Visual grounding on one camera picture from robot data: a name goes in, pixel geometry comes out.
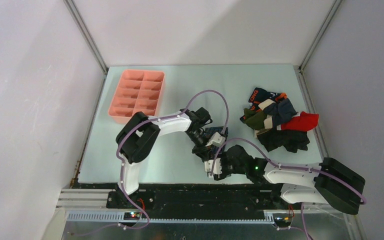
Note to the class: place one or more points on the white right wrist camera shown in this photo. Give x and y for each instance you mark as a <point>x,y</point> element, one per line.
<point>213,167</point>

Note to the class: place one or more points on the navy striped boxer underwear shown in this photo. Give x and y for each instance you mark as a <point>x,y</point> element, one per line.
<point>210,131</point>

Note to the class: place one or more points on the pink compartment tray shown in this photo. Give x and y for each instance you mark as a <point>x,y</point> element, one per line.
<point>138,90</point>

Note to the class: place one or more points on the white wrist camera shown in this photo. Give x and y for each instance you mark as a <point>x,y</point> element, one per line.
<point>213,167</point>
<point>216,140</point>

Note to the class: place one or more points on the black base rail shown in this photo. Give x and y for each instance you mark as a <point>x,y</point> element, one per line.
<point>193,201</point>

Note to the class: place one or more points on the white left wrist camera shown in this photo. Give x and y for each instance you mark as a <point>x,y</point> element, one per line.
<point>216,140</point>

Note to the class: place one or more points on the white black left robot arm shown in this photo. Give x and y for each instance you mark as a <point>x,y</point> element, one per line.
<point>136,140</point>

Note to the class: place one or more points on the olive green underwear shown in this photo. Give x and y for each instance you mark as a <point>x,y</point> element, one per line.
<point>254,119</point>

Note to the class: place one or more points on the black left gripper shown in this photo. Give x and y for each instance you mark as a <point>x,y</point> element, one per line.
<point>202,151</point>

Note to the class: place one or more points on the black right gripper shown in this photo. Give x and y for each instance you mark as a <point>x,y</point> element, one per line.
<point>223,174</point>

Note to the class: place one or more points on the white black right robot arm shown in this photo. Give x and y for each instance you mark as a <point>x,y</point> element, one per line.
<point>327,183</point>

